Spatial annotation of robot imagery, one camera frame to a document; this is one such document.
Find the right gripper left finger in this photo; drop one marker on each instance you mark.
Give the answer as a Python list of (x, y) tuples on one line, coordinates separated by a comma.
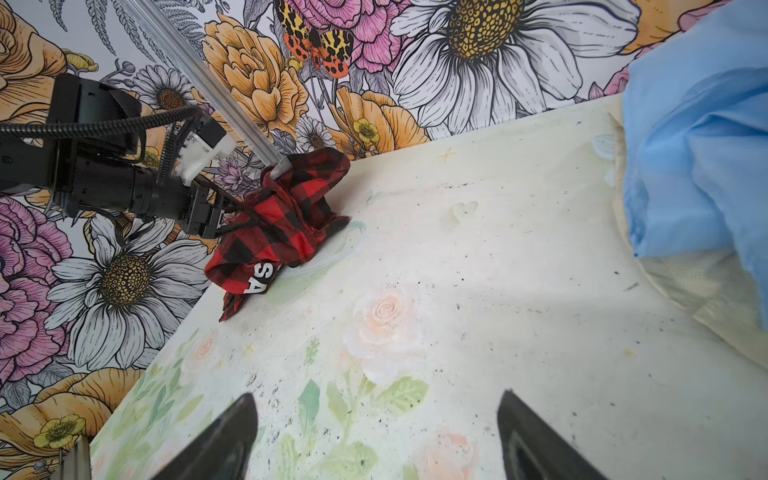
[(222, 450)]

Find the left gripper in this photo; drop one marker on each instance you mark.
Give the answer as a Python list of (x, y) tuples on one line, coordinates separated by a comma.
[(111, 187)]

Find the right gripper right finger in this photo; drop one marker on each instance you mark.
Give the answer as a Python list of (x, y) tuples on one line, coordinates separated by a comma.
[(532, 449)]

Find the red black plaid cloth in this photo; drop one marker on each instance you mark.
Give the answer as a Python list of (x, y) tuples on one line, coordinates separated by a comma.
[(283, 225)]

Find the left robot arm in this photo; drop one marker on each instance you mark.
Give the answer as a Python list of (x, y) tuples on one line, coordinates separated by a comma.
[(98, 152)]

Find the light blue cloth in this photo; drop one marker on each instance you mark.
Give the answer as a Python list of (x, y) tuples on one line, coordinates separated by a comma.
[(695, 118)]

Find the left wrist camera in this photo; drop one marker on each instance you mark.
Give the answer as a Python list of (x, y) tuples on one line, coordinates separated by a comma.
[(207, 140)]

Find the left aluminium corner post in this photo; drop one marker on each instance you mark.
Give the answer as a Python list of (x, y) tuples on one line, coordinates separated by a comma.
[(184, 56)]

